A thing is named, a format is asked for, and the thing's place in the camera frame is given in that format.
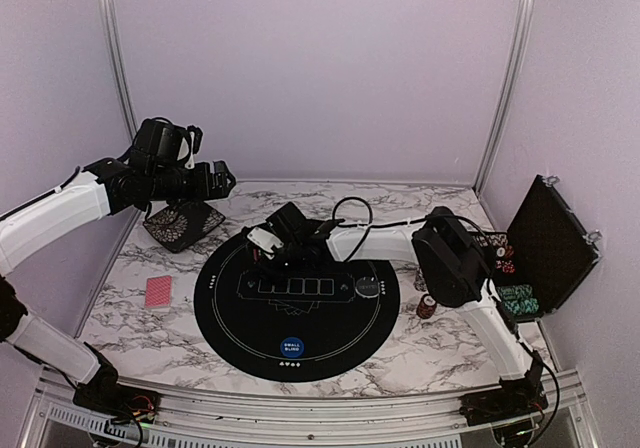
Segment red playing card deck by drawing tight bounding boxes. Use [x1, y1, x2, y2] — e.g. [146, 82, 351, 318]
[144, 275, 172, 309]

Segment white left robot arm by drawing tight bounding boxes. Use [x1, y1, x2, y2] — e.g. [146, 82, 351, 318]
[1, 117, 236, 413]

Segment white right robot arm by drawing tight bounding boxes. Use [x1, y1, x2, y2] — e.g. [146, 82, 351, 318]
[243, 203, 544, 416]

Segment red brown chip stack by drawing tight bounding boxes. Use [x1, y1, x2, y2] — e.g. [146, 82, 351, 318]
[416, 294, 438, 320]

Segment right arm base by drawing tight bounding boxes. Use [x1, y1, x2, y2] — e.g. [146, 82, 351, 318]
[459, 380, 549, 426]

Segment round black poker mat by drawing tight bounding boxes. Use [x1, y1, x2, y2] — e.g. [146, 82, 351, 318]
[193, 234, 400, 383]

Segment black poker chip case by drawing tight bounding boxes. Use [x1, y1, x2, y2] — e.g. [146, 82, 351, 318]
[473, 175, 601, 322]

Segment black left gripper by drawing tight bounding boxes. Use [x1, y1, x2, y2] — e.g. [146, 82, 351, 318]
[149, 159, 235, 206]

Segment black dealer button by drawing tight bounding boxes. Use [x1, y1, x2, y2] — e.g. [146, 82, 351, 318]
[355, 277, 381, 299]

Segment white red chip stack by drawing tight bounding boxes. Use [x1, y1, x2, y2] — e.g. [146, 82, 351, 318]
[413, 269, 428, 292]

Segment black floral patterned pouch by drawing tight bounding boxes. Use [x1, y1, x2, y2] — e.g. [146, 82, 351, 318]
[143, 201, 226, 253]

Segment blue small blind button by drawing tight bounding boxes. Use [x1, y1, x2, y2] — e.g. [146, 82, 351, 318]
[280, 337, 305, 359]

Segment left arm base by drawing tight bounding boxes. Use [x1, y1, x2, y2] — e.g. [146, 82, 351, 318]
[73, 366, 160, 424]

